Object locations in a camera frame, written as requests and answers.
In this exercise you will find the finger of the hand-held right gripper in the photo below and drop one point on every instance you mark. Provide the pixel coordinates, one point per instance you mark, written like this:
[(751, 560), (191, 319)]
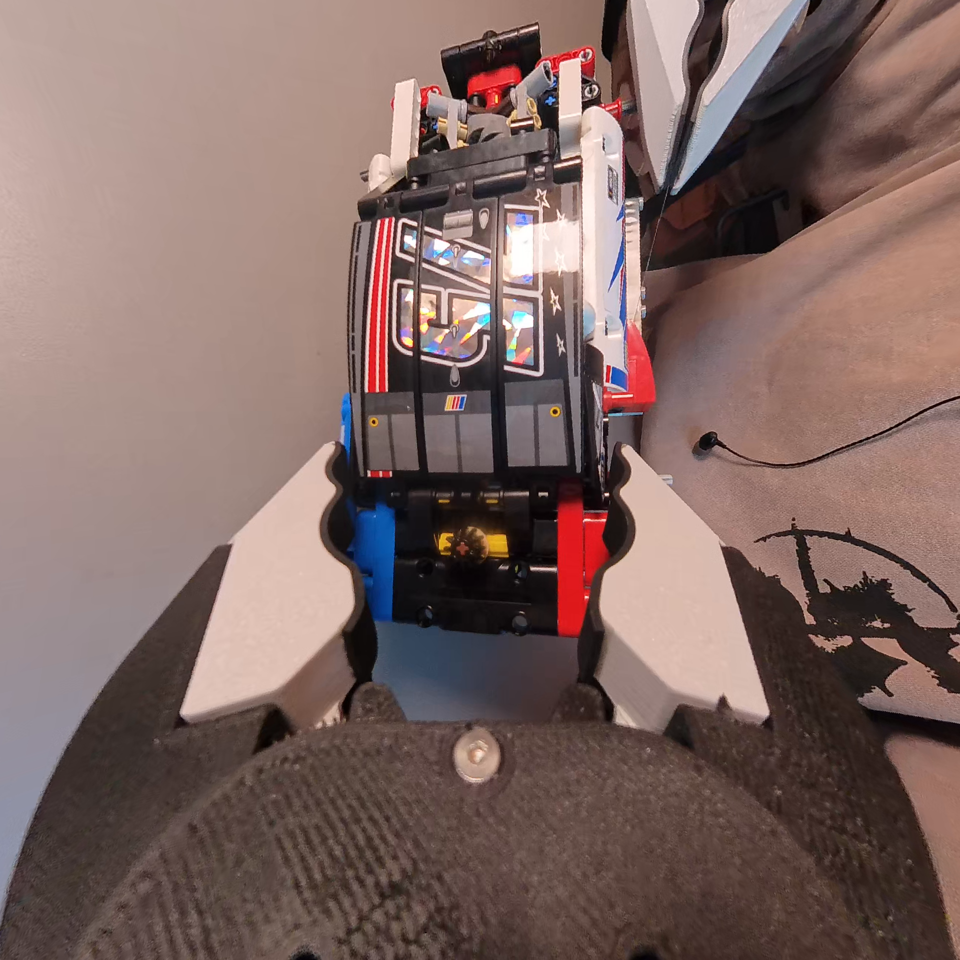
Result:
[(660, 60), (757, 45)]

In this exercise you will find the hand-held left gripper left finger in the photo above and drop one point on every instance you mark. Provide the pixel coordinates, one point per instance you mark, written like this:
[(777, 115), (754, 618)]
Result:
[(277, 615)]

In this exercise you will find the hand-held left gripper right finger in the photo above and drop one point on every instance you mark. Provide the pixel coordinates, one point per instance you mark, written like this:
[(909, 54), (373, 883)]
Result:
[(675, 622)]

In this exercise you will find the lego race car model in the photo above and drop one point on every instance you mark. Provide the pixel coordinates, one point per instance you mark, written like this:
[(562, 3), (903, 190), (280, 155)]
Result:
[(465, 315)]

